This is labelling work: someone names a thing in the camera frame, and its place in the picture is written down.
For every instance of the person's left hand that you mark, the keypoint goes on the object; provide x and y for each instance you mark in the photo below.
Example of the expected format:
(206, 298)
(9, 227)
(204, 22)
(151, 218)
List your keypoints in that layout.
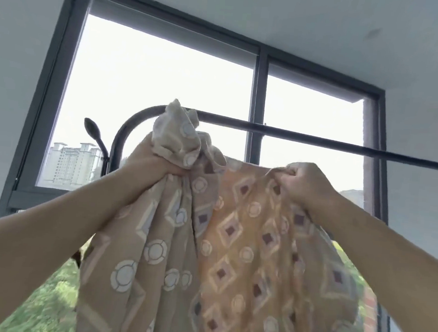
(147, 162)

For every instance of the person's right hand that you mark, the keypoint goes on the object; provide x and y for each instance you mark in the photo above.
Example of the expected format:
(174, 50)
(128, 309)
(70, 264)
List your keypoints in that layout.
(308, 186)

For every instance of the person's left fingers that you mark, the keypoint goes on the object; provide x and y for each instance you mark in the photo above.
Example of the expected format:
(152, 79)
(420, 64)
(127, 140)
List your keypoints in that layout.
(175, 171)

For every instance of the person's right fingers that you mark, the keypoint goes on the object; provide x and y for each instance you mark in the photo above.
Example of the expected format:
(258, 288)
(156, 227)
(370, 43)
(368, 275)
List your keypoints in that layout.
(283, 176)

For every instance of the beige patterned towel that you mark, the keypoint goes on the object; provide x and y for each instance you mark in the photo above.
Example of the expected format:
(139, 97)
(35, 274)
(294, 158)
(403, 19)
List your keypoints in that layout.
(215, 254)

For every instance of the person's right forearm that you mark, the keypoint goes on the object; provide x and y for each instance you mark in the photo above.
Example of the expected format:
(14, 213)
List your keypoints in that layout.
(388, 272)

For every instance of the person's left forearm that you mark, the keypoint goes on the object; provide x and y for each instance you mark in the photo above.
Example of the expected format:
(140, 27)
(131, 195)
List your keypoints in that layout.
(51, 230)

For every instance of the black metal clothes rack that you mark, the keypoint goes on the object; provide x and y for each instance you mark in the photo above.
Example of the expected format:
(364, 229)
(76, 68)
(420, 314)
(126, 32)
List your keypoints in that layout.
(319, 139)

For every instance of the black rack hook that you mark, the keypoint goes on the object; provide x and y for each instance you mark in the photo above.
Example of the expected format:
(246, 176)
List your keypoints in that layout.
(95, 133)

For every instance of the white apartment building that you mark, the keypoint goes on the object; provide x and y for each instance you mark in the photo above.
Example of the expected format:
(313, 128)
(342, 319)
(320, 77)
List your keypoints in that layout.
(73, 162)

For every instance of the dark grey window frame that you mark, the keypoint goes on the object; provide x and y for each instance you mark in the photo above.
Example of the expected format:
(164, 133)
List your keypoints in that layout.
(259, 110)

